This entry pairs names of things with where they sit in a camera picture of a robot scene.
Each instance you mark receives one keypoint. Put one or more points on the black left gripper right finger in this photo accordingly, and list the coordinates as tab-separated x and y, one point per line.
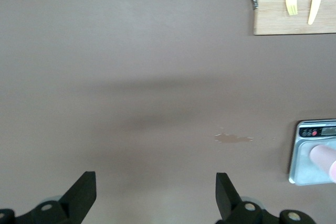
228	197

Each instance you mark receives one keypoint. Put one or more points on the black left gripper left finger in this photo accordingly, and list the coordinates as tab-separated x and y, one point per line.
78	195

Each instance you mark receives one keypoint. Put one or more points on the pink plastic cup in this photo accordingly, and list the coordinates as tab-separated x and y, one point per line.
323	158

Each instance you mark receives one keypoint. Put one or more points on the silver digital kitchen scale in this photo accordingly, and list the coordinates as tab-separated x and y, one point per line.
302	171

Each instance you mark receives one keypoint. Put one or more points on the brown table cover sheet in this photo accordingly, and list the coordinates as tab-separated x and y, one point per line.
131	51

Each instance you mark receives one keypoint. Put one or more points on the wooden cutting board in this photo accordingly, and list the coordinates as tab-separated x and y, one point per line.
273	19

